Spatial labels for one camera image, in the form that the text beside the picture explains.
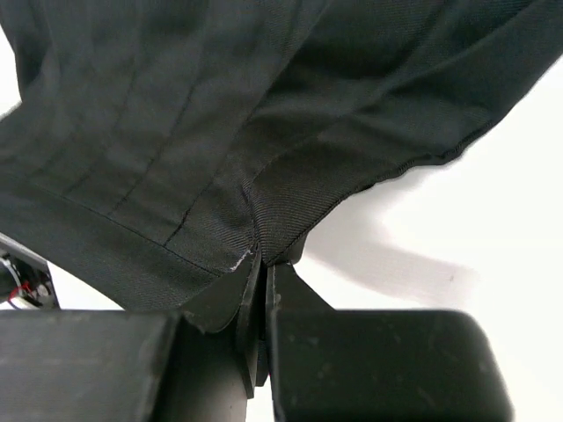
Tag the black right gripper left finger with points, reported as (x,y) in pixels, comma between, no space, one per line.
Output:
(193,364)

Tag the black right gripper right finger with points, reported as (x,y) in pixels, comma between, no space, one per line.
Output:
(376,365)

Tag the black pleated skirt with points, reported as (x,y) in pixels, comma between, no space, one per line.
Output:
(157,142)

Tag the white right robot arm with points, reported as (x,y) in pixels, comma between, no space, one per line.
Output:
(22,277)

